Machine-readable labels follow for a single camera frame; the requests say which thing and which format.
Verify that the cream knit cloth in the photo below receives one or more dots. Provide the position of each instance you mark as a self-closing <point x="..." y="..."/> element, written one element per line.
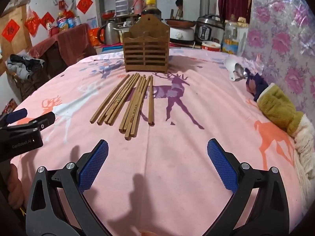
<point x="305" y="152"/>

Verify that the red diamond paper decoration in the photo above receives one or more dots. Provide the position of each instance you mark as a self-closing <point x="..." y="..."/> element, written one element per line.
<point x="47" y="19"/>
<point x="11" y="30"/>
<point x="84" y="4"/>

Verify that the pile of grey clothes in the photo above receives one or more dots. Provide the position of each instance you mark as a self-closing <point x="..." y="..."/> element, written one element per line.
<point x="23" y="65"/>

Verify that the blue tin can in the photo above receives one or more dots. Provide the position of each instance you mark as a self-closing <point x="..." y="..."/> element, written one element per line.
<point x="71" y="22"/>

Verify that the white electric pot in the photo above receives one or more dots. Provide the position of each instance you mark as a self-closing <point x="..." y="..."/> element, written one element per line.
<point x="182" y="34"/>

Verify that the red rimmed bowl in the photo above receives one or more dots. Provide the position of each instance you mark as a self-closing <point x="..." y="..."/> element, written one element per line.
<point x="211" y="46"/>

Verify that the clear plastic oil bottle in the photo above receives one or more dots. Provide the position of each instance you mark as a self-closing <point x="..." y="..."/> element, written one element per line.
<point x="230" y="39"/>

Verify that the stainless steel kettle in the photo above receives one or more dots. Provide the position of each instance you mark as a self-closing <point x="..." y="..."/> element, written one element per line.
<point x="109" y="33"/>

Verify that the dark sauce bottle yellow cap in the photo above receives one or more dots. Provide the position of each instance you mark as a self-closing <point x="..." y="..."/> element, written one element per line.
<point x="150" y="11"/>

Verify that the black hanging bag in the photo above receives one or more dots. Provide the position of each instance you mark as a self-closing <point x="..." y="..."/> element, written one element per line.
<point x="179" y="2"/>

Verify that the red basin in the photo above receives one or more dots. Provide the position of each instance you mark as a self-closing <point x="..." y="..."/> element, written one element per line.
<point x="108" y="14"/>

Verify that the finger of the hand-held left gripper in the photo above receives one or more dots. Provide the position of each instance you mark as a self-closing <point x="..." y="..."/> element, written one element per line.
<point x="41" y="123"/>
<point x="16" y="115"/>

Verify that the stacked container green lid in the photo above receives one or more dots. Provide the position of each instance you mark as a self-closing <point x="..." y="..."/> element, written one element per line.
<point x="121" y="3"/>

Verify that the navy cloth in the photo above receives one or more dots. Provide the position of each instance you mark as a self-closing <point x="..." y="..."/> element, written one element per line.
<point x="256" y="86"/>

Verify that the wooden slatted chopstick holder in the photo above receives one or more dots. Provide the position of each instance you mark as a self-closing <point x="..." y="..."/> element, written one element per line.
<point x="145" y="51"/>

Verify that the red covered table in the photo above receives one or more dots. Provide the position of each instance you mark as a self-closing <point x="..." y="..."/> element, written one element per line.
<point x="69" y="44"/>

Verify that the green fleece garment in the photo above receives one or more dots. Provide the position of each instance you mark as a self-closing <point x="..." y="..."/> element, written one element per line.
<point x="278" y="108"/>

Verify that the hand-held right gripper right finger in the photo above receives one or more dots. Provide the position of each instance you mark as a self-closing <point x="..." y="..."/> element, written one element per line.
<point x="221" y="164"/>

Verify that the pink deer printed bedsheet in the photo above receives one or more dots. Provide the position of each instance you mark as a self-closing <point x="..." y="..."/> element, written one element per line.
<point x="157" y="167"/>

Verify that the white tin can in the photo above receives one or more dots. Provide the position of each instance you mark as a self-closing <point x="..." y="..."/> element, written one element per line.
<point x="77" y="21"/>

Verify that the yellow cooking oil jug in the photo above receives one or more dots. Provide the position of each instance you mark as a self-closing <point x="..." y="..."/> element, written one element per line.
<point x="62" y="22"/>

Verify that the red pot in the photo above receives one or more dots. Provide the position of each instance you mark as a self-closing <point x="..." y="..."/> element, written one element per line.
<point x="53" y="30"/>

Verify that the red patterned gift box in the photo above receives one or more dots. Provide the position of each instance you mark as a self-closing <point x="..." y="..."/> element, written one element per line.
<point x="8" y="107"/>

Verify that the person's left hand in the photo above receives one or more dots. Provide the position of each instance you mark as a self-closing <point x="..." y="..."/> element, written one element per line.
<point x="15" y="186"/>

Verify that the maroon curtain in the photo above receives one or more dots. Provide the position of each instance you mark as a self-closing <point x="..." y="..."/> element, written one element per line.
<point x="233" y="0"/>

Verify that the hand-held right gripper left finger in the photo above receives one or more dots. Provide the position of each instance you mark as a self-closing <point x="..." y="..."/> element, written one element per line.
<point x="94" y="167"/>

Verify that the group of wooden chopsticks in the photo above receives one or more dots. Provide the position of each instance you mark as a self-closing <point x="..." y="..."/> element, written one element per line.
<point x="133" y="103"/>

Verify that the electric pressure cooker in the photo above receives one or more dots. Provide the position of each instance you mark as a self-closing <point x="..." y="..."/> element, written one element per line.
<point x="209" y="29"/>

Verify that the red plastic bag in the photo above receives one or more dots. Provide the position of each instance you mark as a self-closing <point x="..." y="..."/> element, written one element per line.
<point x="32" y="23"/>

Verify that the wooden chair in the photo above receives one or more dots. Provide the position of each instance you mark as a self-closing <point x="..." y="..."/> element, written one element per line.
<point x="24" y="86"/>

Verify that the metal spoon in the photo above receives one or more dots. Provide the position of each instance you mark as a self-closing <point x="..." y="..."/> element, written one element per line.
<point x="240" y="70"/>

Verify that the orange gift bag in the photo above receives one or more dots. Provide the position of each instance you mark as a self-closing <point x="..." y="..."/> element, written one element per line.
<point x="94" y="36"/>

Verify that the white ceramic spoon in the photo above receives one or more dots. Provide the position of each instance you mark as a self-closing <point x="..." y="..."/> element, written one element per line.
<point x="230" y="65"/>

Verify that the white refrigerator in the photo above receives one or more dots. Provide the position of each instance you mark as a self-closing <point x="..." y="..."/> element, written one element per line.
<point x="97" y="7"/>

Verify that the reddish wok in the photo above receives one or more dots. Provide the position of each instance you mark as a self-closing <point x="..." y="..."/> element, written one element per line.
<point x="181" y="22"/>

